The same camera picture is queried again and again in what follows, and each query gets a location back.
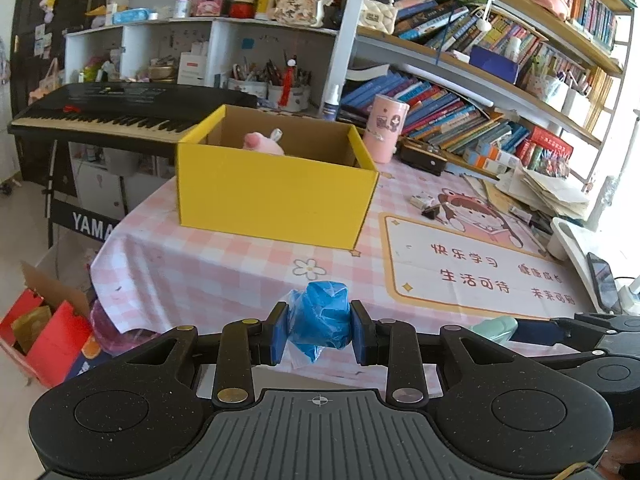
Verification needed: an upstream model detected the mint green eraser case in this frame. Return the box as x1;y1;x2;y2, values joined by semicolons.
471;315;518;344

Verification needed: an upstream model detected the pink plush toy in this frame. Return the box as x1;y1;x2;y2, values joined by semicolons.
243;128;284;156

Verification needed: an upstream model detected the white desk lamp base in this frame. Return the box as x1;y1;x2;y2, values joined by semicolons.
547;217;603;313

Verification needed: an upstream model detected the stack of loose papers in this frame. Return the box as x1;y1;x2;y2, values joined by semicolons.
497;167;589;220

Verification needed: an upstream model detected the white quilted handbag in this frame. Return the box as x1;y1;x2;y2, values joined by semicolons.
358;0;398;35

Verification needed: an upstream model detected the pink checkered desk mat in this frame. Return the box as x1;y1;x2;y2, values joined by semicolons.
89;154;601;391

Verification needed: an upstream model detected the black Yamaha keyboard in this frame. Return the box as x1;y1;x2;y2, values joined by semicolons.
9;81;257;157

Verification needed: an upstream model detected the brown black pencil sharpener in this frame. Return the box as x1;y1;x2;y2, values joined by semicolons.
398;139;447;177

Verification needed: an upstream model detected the white spray bottle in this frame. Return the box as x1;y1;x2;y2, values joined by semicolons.
321;84;341;122

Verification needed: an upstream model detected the pink cylindrical canister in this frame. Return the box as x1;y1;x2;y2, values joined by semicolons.
363;94;409;164

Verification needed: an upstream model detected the black binder clip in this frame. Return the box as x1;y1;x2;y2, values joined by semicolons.
421;205;440;220

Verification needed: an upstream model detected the red book box set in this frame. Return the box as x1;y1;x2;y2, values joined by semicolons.
528;126;574;160

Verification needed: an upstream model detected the blue dinosaur toy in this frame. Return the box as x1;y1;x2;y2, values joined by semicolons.
284;281;352;368

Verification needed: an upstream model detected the red tassel charm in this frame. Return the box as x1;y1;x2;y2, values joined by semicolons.
279;58;297;110

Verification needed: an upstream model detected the white red small box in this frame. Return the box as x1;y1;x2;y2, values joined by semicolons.
409;193;439;211

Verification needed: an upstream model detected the black smartphone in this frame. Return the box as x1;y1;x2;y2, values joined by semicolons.
587;252;623;314

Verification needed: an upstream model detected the yellow cardboard box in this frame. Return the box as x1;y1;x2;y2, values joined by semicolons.
176;105;378;249

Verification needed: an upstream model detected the dark blue storage box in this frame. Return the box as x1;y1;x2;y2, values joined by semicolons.
469;46;518;84

